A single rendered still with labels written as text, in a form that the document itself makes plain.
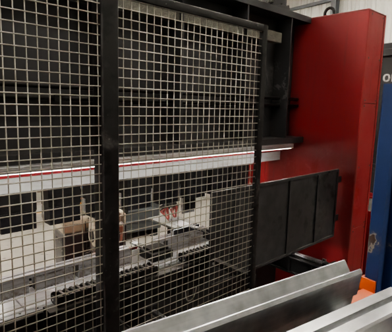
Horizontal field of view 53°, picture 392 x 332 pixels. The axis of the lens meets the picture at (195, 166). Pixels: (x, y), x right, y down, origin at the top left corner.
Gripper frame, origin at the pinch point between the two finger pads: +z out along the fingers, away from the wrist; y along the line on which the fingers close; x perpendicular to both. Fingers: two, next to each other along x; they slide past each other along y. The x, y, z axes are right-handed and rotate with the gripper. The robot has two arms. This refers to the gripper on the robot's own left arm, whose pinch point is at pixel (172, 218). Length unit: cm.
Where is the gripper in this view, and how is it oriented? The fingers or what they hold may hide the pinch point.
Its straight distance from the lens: 243.8
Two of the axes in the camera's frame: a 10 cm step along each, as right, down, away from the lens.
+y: 7.3, -0.7, 6.8
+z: 3.2, 9.1, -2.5
